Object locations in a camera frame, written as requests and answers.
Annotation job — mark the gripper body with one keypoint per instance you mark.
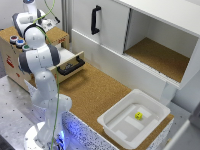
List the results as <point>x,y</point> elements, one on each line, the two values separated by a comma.
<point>49,22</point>

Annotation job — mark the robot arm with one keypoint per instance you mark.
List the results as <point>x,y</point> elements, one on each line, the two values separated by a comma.
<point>43,86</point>

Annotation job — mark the yellow block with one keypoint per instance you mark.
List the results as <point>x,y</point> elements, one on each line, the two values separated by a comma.
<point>138,115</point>

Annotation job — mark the green button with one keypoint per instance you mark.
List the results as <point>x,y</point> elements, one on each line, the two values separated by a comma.
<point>26,47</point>

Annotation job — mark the blue button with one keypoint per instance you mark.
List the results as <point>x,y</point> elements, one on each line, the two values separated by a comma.
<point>20,42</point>

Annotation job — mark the red button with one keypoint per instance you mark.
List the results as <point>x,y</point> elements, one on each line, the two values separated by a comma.
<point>13,38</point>

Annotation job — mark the wooden drawer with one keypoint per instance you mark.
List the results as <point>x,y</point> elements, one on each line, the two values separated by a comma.
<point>71,76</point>

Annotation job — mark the wooden drawer box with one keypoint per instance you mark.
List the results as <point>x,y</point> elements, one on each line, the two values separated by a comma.
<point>10,70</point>

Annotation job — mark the white sliding door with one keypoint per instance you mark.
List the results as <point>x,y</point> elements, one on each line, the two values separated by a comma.
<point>111,26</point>

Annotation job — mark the white cabinet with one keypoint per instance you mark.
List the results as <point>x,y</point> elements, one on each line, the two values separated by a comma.
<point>133,71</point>

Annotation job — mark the white plastic box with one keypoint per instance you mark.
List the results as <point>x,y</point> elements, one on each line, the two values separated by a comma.
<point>116,128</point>

